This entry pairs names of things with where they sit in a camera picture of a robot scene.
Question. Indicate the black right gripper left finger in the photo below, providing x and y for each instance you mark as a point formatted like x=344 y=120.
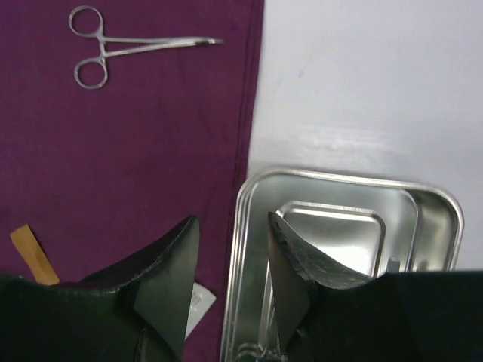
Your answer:
x=134 y=310

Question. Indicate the steel forceps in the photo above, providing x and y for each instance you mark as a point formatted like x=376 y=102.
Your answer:
x=267 y=346

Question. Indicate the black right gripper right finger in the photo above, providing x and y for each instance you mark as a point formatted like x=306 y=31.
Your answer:
x=325 y=311

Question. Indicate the curved forceps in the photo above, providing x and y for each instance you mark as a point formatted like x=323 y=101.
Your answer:
x=141 y=45

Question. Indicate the stainless steel tray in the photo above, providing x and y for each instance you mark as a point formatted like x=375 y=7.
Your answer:
x=370 y=225

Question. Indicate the purple cloth mat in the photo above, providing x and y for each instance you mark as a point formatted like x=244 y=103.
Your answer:
x=98 y=174

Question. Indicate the green white suture packet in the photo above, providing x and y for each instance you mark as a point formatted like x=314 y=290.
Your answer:
x=201 y=301

